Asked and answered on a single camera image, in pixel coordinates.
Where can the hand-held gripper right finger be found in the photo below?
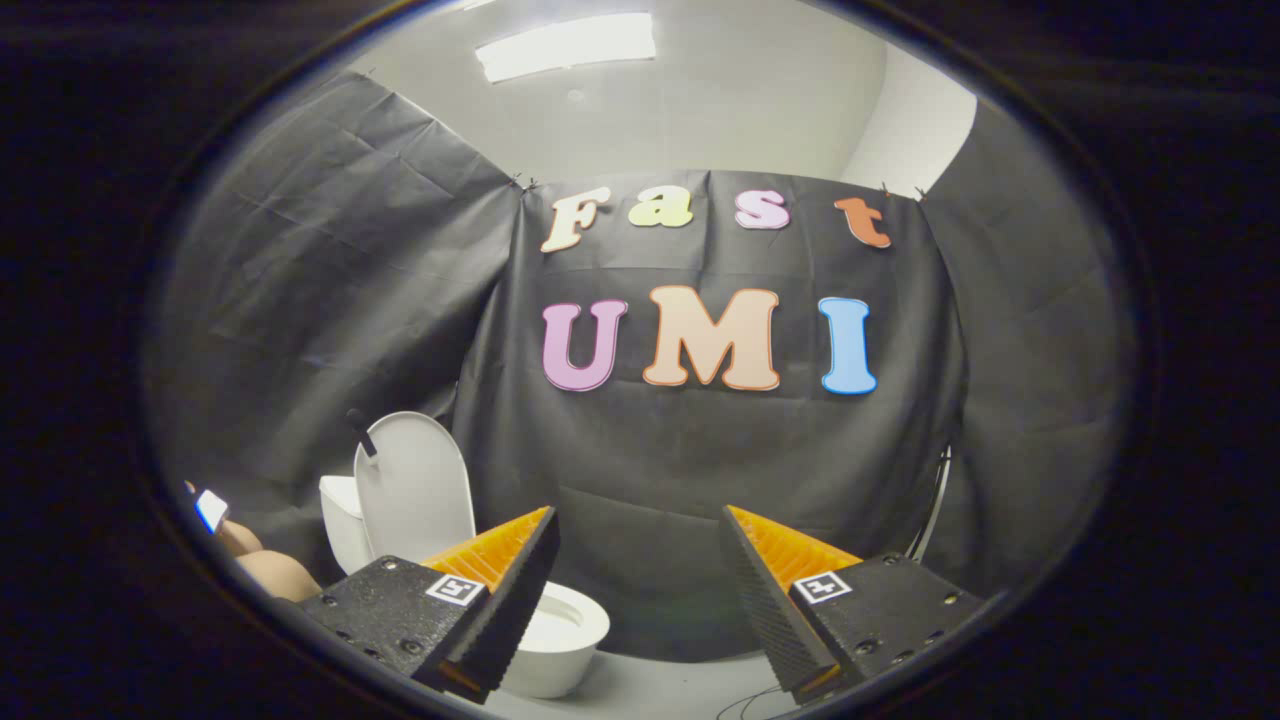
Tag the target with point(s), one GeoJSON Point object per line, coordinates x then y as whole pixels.
{"type": "Point", "coordinates": [765, 600]}

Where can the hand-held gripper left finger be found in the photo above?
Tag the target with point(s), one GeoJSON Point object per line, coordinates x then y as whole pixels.
{"type": "Point", "coordinates": [510, 600]}

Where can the white toilet lid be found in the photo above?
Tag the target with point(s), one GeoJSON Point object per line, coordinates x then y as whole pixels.
{"type": "Point", "coordinates": [420, 490]}

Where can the white toilet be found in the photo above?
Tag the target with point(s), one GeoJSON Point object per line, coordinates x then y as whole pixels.
{"type": "Point", "coordinates": [560, 650]}

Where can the black backdrop cloth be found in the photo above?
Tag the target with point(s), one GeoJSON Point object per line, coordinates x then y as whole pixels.
{"type": "Point", "coordinates": [700, 470]}

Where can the ceiling light panel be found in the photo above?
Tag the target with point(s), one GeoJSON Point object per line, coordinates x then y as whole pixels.
{"type": "Point", "coordinates": [565, 45]}

